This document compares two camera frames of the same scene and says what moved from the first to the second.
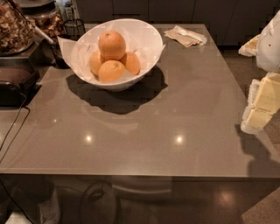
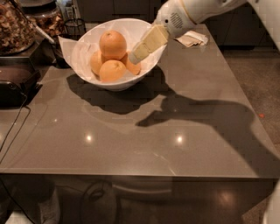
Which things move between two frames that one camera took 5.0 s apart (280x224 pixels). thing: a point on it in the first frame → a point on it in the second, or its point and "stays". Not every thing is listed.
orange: (111, 45) stays
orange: (95, 62) stays
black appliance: (19, 80) stays
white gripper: (269, 46) → (172, 21)
